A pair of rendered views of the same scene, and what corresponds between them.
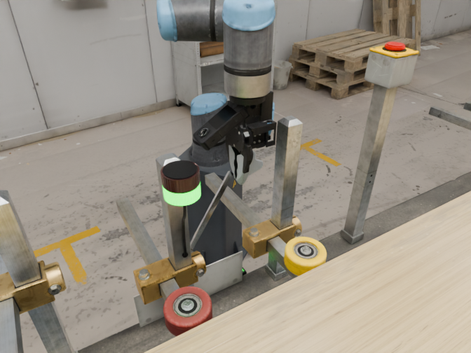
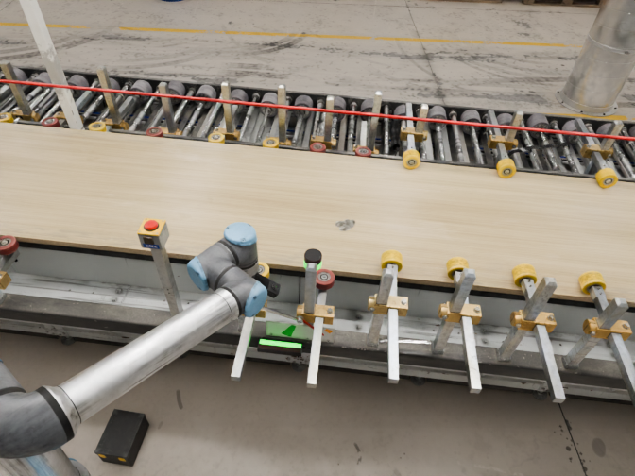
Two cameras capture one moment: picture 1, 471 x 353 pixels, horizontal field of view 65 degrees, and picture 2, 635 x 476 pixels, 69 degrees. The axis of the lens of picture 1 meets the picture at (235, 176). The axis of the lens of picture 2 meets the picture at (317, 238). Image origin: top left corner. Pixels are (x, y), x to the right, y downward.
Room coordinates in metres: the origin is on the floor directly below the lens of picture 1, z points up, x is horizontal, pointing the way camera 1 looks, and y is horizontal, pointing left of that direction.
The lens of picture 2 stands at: (1.34, 0.67, 2.27)
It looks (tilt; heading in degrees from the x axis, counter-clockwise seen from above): 46 degrees down; 214
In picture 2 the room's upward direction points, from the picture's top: 3 degrees clockwise
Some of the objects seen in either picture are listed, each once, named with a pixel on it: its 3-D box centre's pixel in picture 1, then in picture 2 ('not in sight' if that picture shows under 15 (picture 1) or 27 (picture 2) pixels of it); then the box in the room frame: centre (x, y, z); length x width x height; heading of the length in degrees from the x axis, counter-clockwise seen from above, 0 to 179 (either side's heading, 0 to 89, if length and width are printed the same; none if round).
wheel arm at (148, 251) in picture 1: (152, 258); (317, 329); (0.56, 0.18, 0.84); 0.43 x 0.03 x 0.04; 30
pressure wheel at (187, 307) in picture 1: (189, 324); (323, 284); (0.39, 0.08, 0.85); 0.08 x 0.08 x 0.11
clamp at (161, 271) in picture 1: (172, 275); (315, 313); (0.51, 0.13, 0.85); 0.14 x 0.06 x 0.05; 120
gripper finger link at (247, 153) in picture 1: (244, 153); not in sight; (0.67, -0.02, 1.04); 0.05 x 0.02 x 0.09; 30
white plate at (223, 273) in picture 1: (193, 287); (300, 331); (0.56, 0.10, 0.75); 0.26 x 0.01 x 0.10; 120
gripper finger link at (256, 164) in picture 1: (251, 167); not in sight; (0.68, -0.03, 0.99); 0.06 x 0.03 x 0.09; 120
